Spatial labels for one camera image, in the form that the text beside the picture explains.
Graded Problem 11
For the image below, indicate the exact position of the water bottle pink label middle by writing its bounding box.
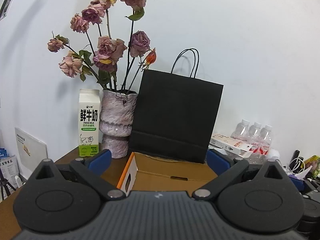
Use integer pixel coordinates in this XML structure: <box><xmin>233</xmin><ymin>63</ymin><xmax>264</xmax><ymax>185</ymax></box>
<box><xmin>247</xmin><ymin>122</ymin><xmax>261</xmax><ymax>153</ymax></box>

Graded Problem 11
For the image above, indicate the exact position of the dried pink rose bouquet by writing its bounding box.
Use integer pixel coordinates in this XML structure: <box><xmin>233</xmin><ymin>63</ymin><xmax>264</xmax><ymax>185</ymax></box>
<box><xmin>47</xmin><ymin>0</ymin><xmax>156</xmax><ymax>94</ymax></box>

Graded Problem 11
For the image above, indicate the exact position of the black tripod leg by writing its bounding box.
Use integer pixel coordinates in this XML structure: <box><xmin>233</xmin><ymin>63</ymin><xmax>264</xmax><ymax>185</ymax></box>
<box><xmin>0</xmin><ymin>170</ymin><xmax>16</xmax><ymax>200</ymax></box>

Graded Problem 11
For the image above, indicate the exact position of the water bottle pink label left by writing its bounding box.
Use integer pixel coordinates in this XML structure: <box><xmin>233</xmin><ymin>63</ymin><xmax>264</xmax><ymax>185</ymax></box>
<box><xmin>231</xmin><ymin>119</ymin><xmax>249</xmax><ymax>141</ymax></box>

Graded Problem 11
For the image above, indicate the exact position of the white green milk carton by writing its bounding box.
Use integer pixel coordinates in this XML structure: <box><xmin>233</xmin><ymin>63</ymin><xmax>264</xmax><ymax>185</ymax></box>
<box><xmin>78</xmin><ymin>89</ymin><xmax>100</xmax><ymax>157</ymax></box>

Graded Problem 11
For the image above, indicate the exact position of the black round device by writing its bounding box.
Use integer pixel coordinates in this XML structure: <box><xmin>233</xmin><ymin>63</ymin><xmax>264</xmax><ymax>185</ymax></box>
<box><xmin>295</xmin><ymin>178</ymin><xmax>320</xmax><ymax>240</ymax></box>

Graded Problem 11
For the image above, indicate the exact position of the white board leaning on wall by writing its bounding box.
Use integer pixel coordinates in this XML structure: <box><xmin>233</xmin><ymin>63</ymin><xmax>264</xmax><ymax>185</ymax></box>
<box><xmin>15</xmin><ymin>127</ymin><xmax>48</xmax><ymax>179</ymax></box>

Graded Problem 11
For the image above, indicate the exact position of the water bottle pink label right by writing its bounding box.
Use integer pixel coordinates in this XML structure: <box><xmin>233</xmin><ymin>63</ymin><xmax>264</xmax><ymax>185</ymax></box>
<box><xmin>257</xmin><ymin>125</ymin><xmax>273</xmax><ymax>155</ymax></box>

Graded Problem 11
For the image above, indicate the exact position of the yellow green snack packet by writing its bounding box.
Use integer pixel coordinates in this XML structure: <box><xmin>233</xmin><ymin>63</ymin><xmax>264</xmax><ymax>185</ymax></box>
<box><xmin>304</xmin><ymin>155</ymin><xmax>320</xmax><ymax>178</ymax></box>

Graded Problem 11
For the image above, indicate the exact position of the white orange flat box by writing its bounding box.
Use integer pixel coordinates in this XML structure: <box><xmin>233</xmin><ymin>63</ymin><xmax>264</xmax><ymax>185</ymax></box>
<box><xmin>209</xmin><ymin>133</ymin><xmax>252</xmax><ymax>158</ymax></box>

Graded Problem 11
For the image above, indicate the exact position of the blue white leaflet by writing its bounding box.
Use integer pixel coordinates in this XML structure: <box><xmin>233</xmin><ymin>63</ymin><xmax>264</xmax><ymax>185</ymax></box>
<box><xmin>1</xmin><ymin>148</ymin><xmax>19</xmax><ymax>198</ymax></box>

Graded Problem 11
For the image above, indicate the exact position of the pink textured ceramic vase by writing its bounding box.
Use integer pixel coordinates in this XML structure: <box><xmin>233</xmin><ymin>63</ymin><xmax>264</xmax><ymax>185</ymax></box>
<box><xmin>99</xmin><ymin>90</ymin><xmax>138</xmax><ymax>159</ymax></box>

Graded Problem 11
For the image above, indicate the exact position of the white charging cable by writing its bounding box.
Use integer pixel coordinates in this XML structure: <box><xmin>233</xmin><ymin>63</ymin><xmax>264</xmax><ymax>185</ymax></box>
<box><xmin>282</xmin><ymin>156</ymin><xmax>306</xmax><ymax>176</ymax></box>

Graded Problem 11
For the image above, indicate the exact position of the open cardboard box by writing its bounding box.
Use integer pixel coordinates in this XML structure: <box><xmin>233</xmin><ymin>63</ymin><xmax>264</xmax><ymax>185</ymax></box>
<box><xmin>117</xmin><ymin>152</ymin><xmax>217</xmax><ymax>195</ymax></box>

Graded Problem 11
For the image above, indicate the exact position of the black paper shopping bag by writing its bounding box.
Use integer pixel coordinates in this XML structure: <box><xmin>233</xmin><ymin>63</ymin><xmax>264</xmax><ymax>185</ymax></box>
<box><xmin>129</xmin><ymin>48</ymin><xmax>223</xmax><ymax>163</ymax></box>

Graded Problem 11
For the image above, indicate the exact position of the water bottle pink label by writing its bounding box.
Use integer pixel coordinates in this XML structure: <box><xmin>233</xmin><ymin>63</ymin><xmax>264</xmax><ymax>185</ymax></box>
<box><xmin>247</xmin><ymin>122</ymin><xmax>261</xmax><ymax>153</ymax></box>
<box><xmin>257</xmin><ymin>125</ymin><xmax>273</xmax><ymax>155</ymax></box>
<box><xmin>231</xmin><ymin>119</ymin><xmax>249</xmax><ymax>141</ymax></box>

